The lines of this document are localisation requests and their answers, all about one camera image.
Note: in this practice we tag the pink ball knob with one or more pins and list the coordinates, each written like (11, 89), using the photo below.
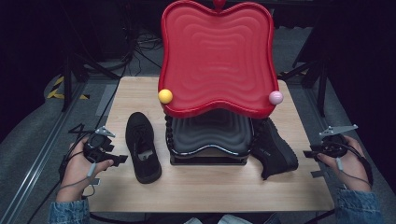
(276, 97)

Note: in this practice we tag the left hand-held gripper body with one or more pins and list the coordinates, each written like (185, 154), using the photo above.
(96, 146)

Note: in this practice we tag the person's left hand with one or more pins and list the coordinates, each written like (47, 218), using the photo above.
(74, 174)

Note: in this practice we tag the person's right hand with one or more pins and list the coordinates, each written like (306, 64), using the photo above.
(355, 171)

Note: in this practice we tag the grey tape piece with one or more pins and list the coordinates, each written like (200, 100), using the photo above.
(318, 174)

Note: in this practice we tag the yellow and black floor tape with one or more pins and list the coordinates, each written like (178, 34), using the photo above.
(54, 92)

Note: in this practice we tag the black tripod stand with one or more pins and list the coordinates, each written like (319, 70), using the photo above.
(322, 84)
(67, 81)

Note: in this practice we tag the yellow ball knob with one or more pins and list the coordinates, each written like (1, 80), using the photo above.
(165, 96)

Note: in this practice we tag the red and black tiered rack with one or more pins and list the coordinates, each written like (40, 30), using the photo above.
(218, 56)

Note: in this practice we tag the metal floor rail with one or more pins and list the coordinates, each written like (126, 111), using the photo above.
(40, 155)
(313, 102)

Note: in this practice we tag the black knit sneaker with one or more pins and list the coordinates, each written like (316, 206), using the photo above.
(275, 149)
(141, 137)

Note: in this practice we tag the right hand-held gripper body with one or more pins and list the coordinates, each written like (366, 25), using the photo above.
(334, 146)

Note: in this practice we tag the red ball knob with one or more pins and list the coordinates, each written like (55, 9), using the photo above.
(219, 3)

